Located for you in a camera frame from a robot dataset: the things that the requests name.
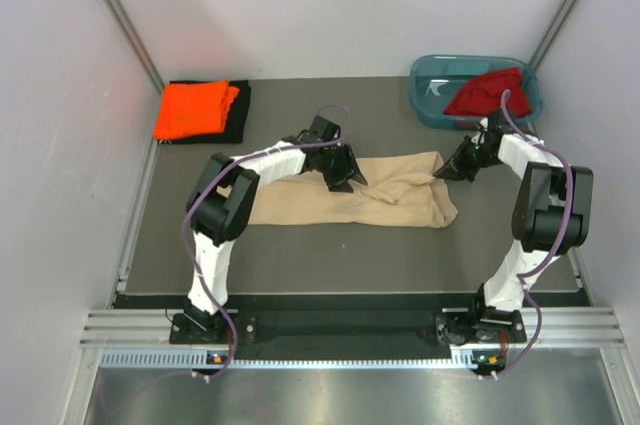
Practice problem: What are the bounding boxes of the grey slotted cable duct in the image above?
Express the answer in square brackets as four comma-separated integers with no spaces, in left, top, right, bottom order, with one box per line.
[100,348,507,371]

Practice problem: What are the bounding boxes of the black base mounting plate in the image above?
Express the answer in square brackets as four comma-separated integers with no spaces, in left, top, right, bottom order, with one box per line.
[113,293,527,361]

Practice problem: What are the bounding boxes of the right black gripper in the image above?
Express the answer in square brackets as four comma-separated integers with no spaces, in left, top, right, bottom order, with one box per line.
[434,135,504,183]

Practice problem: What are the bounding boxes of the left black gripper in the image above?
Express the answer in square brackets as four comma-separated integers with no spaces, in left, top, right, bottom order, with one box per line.
[318,142,367,193]

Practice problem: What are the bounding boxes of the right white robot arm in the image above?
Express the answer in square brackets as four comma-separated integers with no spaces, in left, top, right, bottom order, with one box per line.
[435,110,594,345]

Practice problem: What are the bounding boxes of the beige t shirt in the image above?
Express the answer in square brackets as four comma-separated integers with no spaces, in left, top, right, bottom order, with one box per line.
[249,151,458,228]

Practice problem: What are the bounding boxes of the orange folded t shirt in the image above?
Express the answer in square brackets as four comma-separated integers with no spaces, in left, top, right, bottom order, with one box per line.
[153,80,241,143]

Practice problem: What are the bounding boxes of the aluminium frame rail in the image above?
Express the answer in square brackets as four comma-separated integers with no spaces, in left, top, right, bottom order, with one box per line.
[80,307,625,348]

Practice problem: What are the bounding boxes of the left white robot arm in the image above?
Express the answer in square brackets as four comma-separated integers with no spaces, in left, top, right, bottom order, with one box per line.
[181,115,367,342]

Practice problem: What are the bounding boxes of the teal plastic basket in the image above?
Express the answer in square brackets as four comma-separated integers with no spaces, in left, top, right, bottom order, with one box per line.
[409,55,543,130]

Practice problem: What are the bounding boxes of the black folded t shirt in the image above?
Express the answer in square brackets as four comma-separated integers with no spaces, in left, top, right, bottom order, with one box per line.
[163,80,251,145]

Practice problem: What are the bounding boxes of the red t shirt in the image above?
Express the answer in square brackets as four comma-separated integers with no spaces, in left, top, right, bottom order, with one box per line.
[444,67,532,118]

